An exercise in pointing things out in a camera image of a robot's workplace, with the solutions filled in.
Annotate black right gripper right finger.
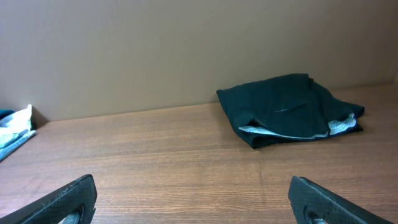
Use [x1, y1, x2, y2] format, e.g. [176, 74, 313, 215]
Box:
[288, 176, 392, 224]

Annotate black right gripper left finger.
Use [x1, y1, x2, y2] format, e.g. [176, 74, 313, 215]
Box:
[1, 174, 97, 224]

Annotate light blue denim shorts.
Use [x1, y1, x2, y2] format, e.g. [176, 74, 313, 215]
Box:
[1, 129, 36, 162]

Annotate white garment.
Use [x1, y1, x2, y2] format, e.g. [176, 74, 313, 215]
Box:
[1, 105, 32, 135]

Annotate folded dark green garment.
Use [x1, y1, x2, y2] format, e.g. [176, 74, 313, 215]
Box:
[216, 73, 364, 149]

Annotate blue shirt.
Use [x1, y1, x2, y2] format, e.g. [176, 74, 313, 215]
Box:
[0, 110, 15, 119]

